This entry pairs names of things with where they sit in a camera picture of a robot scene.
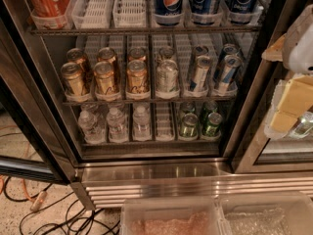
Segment steel fridge frame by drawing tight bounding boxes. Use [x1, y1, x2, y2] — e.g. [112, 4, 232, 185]
[0, 0, 313, 210]

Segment black floor cables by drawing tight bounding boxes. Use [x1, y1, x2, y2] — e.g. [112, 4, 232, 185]
[2, 176, 121, 235]

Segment orange can rear left lane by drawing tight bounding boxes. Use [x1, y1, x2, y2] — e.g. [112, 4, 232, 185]
[67, 48, 92, 82]

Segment orange can lane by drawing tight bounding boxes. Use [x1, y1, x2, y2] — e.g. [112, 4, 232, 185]
[61, 62, 88, 96]
[97, 47, 120, 78]
[126, 60, 149, 94]
[94, 61, 118, 95]
[67, 48, 92, 82]
[128, 47, 147, 62]

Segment fridge glass door left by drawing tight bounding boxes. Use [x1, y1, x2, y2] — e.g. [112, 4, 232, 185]
[0, 76, 68, 184]

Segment top wire shelf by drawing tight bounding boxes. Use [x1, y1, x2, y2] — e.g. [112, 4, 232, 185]
[29, 25, 261, 36]

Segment orange extension cord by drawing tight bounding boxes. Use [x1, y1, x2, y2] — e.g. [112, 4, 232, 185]
[0, 124, 40, 204]

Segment pepsi can left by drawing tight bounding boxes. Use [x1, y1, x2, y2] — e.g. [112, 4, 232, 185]
[154, 0, 183, 26]

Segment orange can front left lane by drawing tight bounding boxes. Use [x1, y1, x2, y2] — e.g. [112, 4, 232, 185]
[61, 62, 88, 96]

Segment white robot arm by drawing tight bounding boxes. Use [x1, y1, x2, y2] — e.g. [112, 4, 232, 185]
[268, 5, 313, 133]

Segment pepsi can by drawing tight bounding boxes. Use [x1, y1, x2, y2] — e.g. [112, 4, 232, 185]
[229, 0, 257, 24]
[191, 0, 220, 25]
[154, 0, 183, 26]

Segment water bottle right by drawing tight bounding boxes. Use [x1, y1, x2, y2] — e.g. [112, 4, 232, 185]
[133, 106, 151, 141]

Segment slim blue can right rear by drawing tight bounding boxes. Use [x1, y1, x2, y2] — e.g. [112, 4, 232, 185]
[218, 43, 241, 62]

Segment pepsi can middle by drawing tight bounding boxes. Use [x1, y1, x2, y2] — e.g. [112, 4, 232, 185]
[191, 0, 220, 25]

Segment clear bin right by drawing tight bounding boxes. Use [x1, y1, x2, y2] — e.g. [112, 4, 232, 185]
[219, 192, 313, 235]

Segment clear bin with pink contents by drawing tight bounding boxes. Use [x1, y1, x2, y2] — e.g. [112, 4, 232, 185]
[120, 196, 225, 235]

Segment wire shelf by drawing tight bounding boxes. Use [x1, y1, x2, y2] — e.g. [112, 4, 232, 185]
[63, 96, 236, 106]
[29, 25, 261, 36]

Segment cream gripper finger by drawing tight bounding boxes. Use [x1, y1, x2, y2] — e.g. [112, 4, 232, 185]
[269, 75, 313, 133]

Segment water bottle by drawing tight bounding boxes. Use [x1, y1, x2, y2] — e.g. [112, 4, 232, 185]
[133, 106, 151, 141]
[78, 111, 105, 145]
[107, 107, 127, 143]

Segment middle wire shelf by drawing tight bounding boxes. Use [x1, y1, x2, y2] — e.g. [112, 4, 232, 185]
[63, 96, 236, 106]

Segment slim blue silver can front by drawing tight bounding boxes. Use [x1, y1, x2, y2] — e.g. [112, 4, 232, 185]
[189, 55, 212, 92]

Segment water bottle left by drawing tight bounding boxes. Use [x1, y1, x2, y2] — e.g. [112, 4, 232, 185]
[78, 111, 105, 145]

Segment slim blue silver can rear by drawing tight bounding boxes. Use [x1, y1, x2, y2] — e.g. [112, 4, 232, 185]
[191, 45, 208, 62]

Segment water bottle middle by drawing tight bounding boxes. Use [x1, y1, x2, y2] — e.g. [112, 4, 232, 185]
[107, 107, 127, 143]

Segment green can front right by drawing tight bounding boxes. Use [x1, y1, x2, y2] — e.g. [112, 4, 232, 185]
[202, 113, 223, 137]

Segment slim blue can right front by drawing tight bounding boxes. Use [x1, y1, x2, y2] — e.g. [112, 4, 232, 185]
[213, 55, 242, 94]

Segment slim blue silver can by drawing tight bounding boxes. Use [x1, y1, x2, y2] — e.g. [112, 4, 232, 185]
[191, 45, 208, 62]
[189, 55, 212, 92]

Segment pepsi can right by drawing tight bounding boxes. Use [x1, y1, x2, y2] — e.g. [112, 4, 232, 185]
[229, 0, 257, 24]

